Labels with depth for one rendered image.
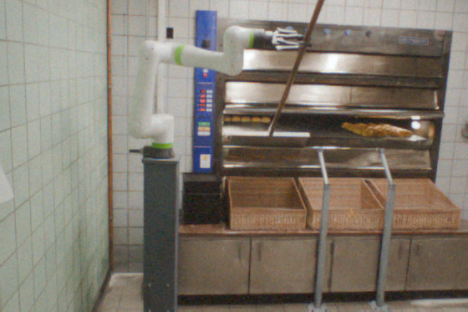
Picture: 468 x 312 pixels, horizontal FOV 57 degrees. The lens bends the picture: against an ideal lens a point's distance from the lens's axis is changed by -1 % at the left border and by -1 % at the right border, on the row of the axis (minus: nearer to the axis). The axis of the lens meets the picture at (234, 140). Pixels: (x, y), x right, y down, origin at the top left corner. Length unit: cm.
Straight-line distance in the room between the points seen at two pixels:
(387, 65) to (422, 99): 43
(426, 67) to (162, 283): 268
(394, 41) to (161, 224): 238
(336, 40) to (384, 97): 62
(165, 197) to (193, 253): 76
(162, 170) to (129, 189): 116
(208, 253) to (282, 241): 54
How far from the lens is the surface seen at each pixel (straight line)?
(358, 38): 370
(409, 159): 397
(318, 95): 358
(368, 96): 373
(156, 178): 248
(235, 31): 209
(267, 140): 310
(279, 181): 358
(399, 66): 383
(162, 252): 263
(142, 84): 231
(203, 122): 342
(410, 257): 359
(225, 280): 326
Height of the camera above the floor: 172
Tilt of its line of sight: 9 degrees down
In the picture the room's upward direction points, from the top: 2 degrees clockwise
